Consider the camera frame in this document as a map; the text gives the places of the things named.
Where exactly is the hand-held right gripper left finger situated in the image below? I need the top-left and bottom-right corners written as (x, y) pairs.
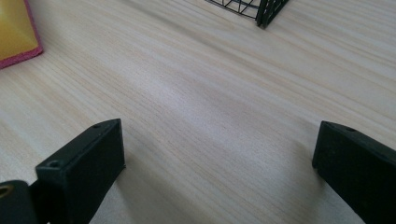
top-left (29, 118), bottom-right (126, 224)

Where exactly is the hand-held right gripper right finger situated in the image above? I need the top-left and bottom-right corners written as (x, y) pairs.
top-left (312, 120), bottom-right (396, 224)

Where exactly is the yellow and pink sponge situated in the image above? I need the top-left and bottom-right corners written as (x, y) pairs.
top-left (0, 0), bottom-right (44, 70)

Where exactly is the black wire basket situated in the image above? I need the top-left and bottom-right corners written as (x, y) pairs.
top-left (205, 0), bottom-right (290, 30)

